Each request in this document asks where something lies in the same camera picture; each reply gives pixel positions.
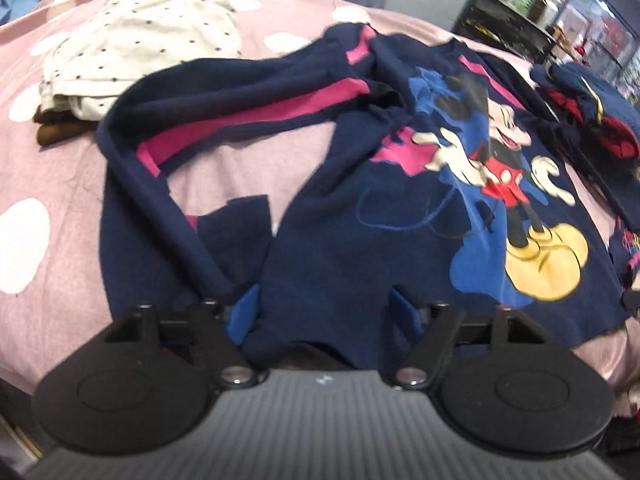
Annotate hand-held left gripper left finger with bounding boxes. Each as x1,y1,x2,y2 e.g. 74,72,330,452
102,285,263,391

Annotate navy and red sweater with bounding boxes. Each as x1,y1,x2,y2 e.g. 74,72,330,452
530,62,640,186

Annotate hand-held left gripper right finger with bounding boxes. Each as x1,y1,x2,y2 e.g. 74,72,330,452
389,285,544,391

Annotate navy cartoon print sweatshirt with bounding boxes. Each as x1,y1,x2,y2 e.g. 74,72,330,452
97,22,631,368

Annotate pink polka dot blanket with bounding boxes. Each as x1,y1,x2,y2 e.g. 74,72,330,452
0,0,640,411

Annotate brown garment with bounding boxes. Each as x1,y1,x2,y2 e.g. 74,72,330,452
32,107,98,148

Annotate white dotted garment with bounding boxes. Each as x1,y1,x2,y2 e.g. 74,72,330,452
39,0,244,122

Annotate navy garment with pink print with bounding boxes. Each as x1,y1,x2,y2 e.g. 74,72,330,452
607,225,640,291

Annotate black shelf rack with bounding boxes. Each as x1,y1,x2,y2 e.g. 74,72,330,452
450,0,566,66

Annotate cluttered display shelf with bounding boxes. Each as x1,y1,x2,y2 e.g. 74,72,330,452
495,0,640,81

